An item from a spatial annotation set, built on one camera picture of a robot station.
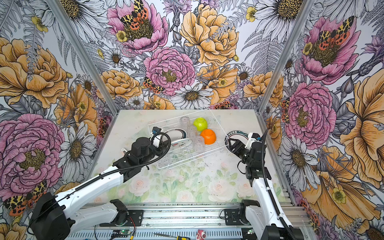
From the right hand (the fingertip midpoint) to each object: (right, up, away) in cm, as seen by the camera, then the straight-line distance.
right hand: (230, 145), depth 82 cm
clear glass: (-27, +13, +20) cm, 35 cm away
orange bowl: (-10, +3, +18) cm, 21 cm away
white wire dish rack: (-27, -5, +13) cm, 30 cm away
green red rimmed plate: (+10, +4, +24) cm, 26 cm away
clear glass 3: (-17, 0, +10) cm, 20 cm away
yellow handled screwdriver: (-27, -40, -13) cm, 50 cm away
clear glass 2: (-21, +7, +15) cm, 27 cm away
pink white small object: (-16, -36, -16) cm, 43 cm away
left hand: (-36, +2, -1) cm, 36 cm away
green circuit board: (-54, -40, -10) cm, 68 cm away
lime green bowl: (-15, +12, +24) cm, 31 cm away
